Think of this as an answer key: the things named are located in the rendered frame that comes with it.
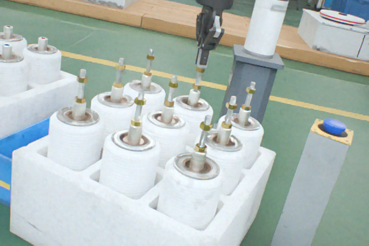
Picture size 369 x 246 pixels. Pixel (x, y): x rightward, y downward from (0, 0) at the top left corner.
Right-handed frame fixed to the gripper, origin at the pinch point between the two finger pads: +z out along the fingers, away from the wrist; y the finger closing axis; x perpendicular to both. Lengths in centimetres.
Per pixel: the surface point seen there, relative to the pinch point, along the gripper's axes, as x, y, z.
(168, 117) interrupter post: 7.6, -10.3, 9.6
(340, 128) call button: -19.7, -23.5, 3.2
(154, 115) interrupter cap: 9.8, -8.3, 10.4
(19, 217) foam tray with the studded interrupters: 33.1, -13.8, 30.9
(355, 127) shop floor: -89, 53, 36
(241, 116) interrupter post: -8.3, -8.1, 9.0
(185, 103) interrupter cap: 1.9, -0.9, 10.4
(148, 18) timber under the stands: -19, 180, 29
